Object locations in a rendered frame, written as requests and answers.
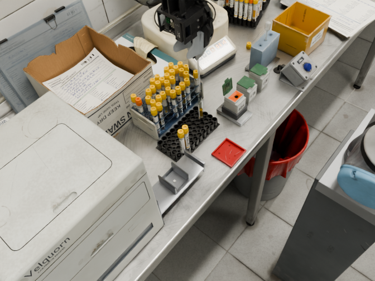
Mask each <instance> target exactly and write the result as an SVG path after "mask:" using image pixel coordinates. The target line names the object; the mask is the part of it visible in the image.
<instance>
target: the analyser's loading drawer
mask: <svg viewBox="0 0 375 281"><path fill-rule="evenodd" d="M202 171H203V172H205V162H204V161H202V160H201V159H200V158H198V157H197V156H195V155H193V154H192V153H190V152H189V151H188V150H186V149H184V155H183V156H182V157H181V158H180V159H179V160H178V161H177V162H176V163H175V164H174V163H173V162H171V168H170V169H169V170H168V171H167V172H166V173H165V174H164V175H163V176H162V177H161V176H160V175H158V179H159V180H158V181H157V182H156V183H155V184H154V185H153V186H152V189H153V192H154V195H155V198H156V200H157V201H158V205H159V208H160V211H161V214H163V213H164V212H165V211H166V209H167V208H168V207H169V206H170V205H171V204H172V203H173V202H174V201H175V200H176V199H177V198H178V197H179V196H180V195H181V194H182V192H183V191H184V190H185V189H186V188H187V187H188V186H189V185H190V184H191V183H192V181H193V180H194V179H196V178H197V176H198V175H199V174H200V173H201V172H202ZM173 180H176V182H173Z"/></svg>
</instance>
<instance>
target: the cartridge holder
mask: <svg viewBox="0 0 375 281"><path fill-rule="evenodd" d="M247 106H248V105H245V107H244V108H243V109H242V110H241V111H240V112H239V113H238V114H236V113H234V112H232V111H231V110H229V109H227V108H226V107H224V103H223V104H222V105H220V106H219V107H218V108H217V112H218V113H219V114H221V115H223V116H224V117H226V118H228V119H229V120H231V121H232V122H234V123H235V124H238V125H239V126H240V127H241V126H242V125H243V124H244V123H245V122H246V121H247V120H248V119H249V118H250V117H251V116H252V112H250V111H249V110H247Z"/></svg>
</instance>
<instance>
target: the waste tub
mask: <svg viewBox="0 0 375 281"><path fill-rule="evenodd" d="M331 17H332V15H329V14H327V13H325V12H322V11H320V10H318V9H315V8H312V7H310V6H308V5H305V4H303V3H301V2H298V1H295V2H294V3H293V4H292V5H290V6H289V7H287V8H286V9H285V10H284V11H283V12H281V13H280V14H279V15H278V16H277V17H275V18H274V19H273V20H272V21H273V24H272V31H275V32H277V33H280V38H279V42H278V48H277V49H278V50H280V51H282V52H284V53H286V54H288V55H290V56H292V57H295V56H296V55H298V54H299V53H300V52H301V51H304V52H305V53H306V54H307V55H308V56H309V55H310V54H311V53H312V52H313V51H314V50H315V49H316V48H317V47H318V46H319V45H320V44H321V43H322V42H324V39H325V35H326V32H327V29H328V26H329V22H330V19H331Z"/></svg>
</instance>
